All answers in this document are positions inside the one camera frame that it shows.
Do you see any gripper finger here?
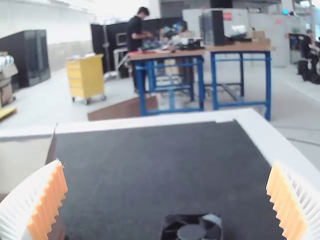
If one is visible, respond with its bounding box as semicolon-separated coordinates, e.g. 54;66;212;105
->
265;161;320;240
0;159;69;240

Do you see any black square fan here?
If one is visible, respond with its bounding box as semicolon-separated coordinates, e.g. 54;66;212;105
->
160;213;223;240

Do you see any black mat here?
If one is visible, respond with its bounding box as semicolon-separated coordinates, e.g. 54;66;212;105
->
45;119;286;240

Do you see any brown cardboard sheet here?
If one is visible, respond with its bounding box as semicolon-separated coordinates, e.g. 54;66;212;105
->
87;96;160;122

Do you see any yellow wheeled cart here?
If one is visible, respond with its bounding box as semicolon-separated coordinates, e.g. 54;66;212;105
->
66;53;107;105

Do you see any black cabinet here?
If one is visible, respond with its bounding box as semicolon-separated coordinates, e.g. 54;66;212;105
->
0;29;52;92

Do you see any person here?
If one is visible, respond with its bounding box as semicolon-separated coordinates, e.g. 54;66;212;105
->
126;6;151;95
299;29;320;83

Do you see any black partition panel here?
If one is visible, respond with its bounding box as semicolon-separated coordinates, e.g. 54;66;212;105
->
90;17;183;73

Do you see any blue frame workbench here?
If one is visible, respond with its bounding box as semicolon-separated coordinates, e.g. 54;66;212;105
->
128;48;206;117
204;38;276;122

